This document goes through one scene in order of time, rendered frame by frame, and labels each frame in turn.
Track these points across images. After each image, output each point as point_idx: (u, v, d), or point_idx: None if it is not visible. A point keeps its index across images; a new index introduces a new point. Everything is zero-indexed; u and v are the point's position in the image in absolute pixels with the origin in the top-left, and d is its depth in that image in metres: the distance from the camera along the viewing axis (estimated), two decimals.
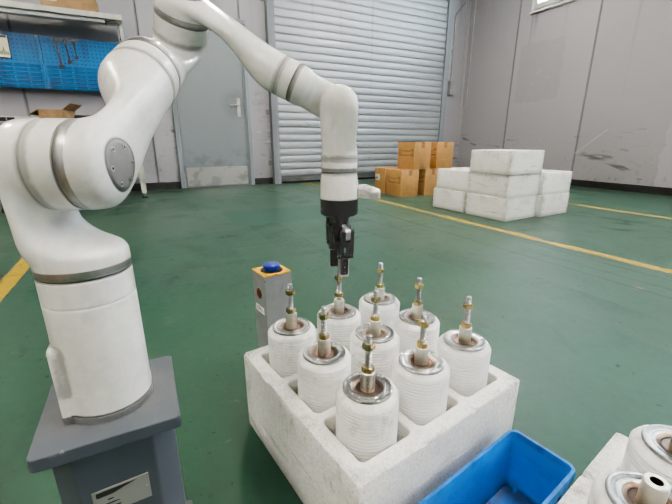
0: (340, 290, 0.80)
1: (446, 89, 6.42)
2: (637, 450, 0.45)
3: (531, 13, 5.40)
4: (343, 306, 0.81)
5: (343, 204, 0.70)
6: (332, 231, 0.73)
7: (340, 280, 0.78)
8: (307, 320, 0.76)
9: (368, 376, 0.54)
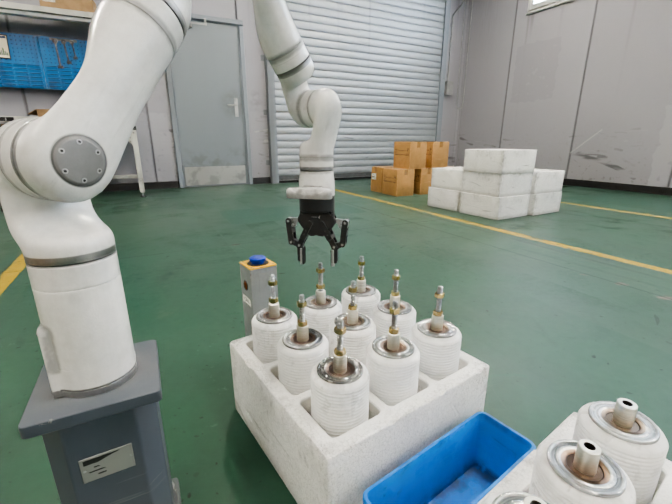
0: (321, 283, 0.83)
1: (443, 89, 6.46)
2: (583, 424, 0.49)
3: (527, 14, 5.44)
4: (319, 299, 0.83)
5: None
6: None
7: (318, 272, 0.82)
8: (289, 309, 0.80)
9: (340, 358, 0.58)
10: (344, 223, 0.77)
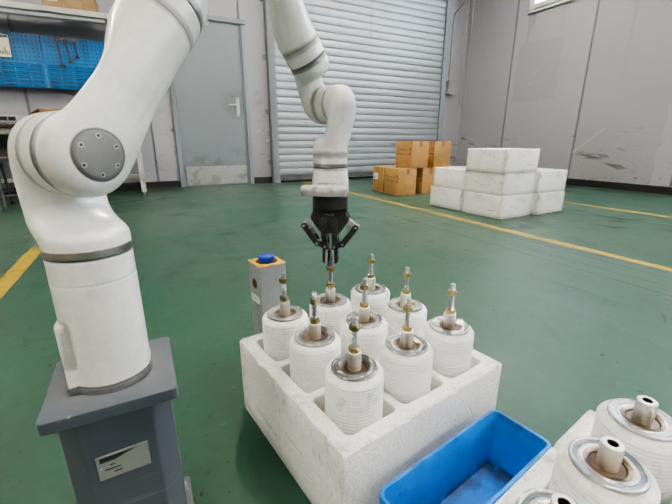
0: (330, 282, 0.82)
1: (444, 89, 6.45)
2: (602, 421, 0.49)
3: (529, 13, 5.44)
4: (334, 294, 0.84)
5: None
6: None
7: (328, 271, 0.82)
8: (300, 307, 0.80)
9: (355, 355, 0.57)
10: (355, 228, 0.77)
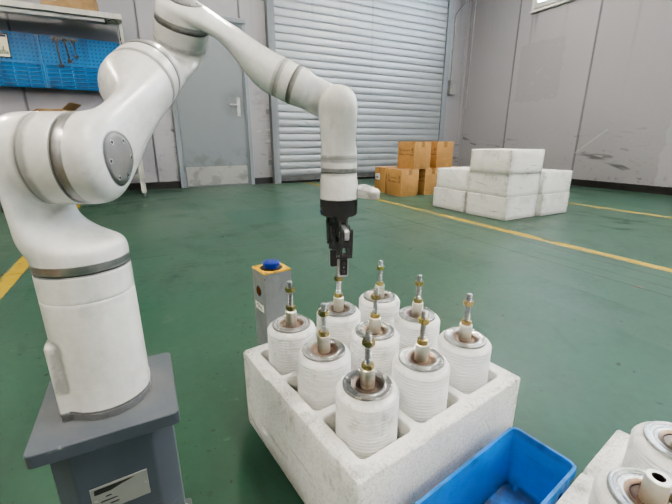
0: (340, 291, 0.79)
1: (446, 89, 6.42)
2: (639, 447, 0.45)
3: (531, 12, 5.40)
4: (340, 306, 0.79)
5: (342, 204, 0.70)
6: (331, 231, 0.73)
7: (338, 281, 0.78)
8: (307, 317, 0.76)
9: (368, 373, 0.54)
10: None
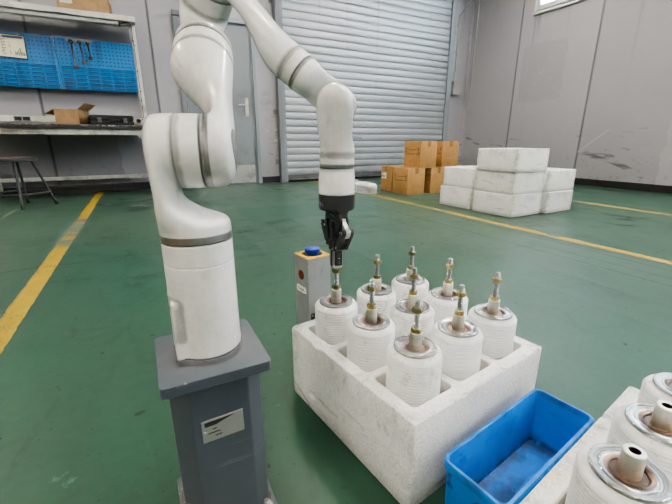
0: (375, 273, 0.89)
1: (450, 89, 6.51)
2: (649, 391, 0.54)
3: (534, 14, 5.49)
4: None
5: (343, 199, 0.73)
6: (331, 227, 0.76)
7: (379, 263, 0.88)
8: (352, 299, 0.83)
9: (417, 336, 0.63)
10: None
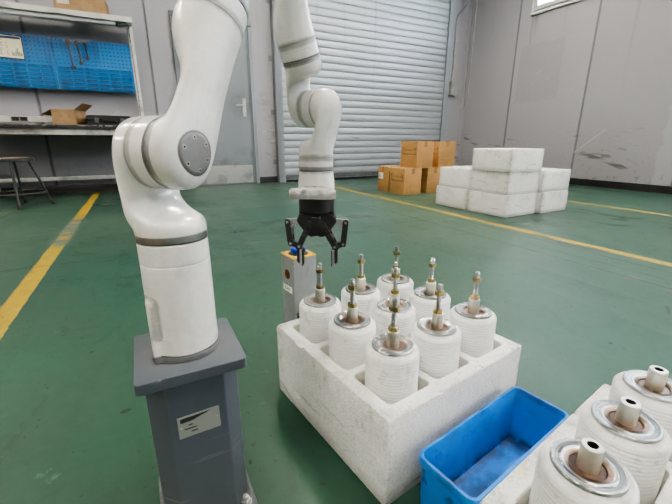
0: (359, 272, 0.90)
1: (447, 90, 6.52)
2: (618, 388, 0.55)
3: (531, 15, 5.50)
4: (357, 285, 0.90)
5: (299, 198, 0.78)
6: None
7: (363, 263, 0.89)
8: (305, 302, 0.82)
9: (394, 334, 0.64)
10: (345, 223, 0.77)
